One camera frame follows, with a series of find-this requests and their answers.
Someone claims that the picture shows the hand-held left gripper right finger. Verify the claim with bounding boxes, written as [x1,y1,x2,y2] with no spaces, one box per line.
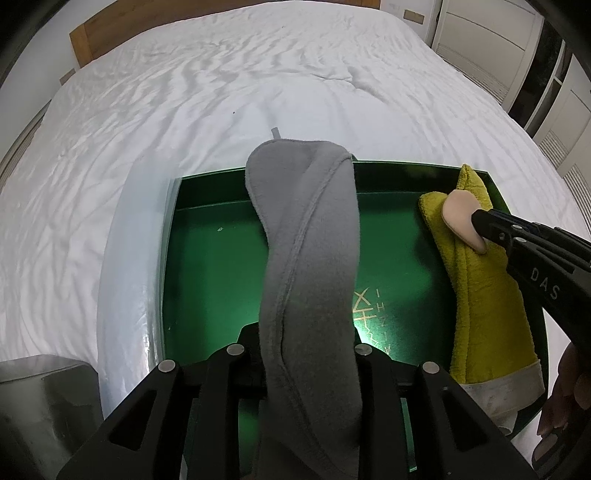
[355,344,539,480]

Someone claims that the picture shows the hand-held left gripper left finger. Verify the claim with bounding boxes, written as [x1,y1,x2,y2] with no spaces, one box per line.
[55,323,269,480]

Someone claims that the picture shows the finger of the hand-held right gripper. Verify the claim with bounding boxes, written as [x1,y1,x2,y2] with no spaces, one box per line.
[482,209,591,259]
[471,211,555,254]

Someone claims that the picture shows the beige powder puff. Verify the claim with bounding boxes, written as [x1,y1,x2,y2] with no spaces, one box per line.
[441,189,491,254]

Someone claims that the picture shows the yellow mitt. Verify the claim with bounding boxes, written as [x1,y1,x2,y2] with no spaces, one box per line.
[418,164,546,435]

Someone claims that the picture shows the green tray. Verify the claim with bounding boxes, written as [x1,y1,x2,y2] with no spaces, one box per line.
[159,159,548,480]

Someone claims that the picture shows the blue face mask packet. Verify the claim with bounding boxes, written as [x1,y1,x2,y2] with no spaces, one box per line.
[97,157,183,416]

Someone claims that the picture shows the grey fleece cloth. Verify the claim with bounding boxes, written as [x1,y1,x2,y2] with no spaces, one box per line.
[245,128,362,480]

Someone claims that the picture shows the person's right hand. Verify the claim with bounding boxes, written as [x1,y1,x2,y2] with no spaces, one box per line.
[531,342,591,480]

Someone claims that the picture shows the white wardrobe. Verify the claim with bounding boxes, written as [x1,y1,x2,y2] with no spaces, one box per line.
[429,0,591,178]

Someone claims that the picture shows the wooden headboard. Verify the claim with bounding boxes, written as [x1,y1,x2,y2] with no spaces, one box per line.
[69,0,382,69]

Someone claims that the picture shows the white louvered wall cabinet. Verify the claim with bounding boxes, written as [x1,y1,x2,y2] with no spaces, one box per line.
[0,99,51,185]

